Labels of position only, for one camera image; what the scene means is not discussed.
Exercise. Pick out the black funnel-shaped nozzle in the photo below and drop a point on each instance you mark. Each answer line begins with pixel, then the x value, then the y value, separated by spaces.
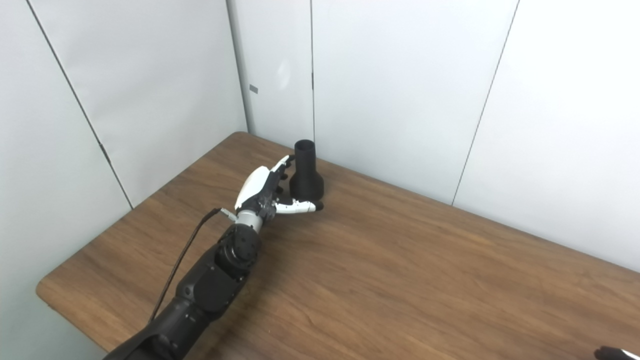
pixel 305 175

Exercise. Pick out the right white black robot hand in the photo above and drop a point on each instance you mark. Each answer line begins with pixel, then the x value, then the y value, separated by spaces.
pixel 617 354

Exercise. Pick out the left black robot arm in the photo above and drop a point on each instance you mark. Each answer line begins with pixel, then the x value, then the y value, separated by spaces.
pixel 210 285

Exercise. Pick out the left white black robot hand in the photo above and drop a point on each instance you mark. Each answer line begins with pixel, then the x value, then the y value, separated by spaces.
pixel 257 187

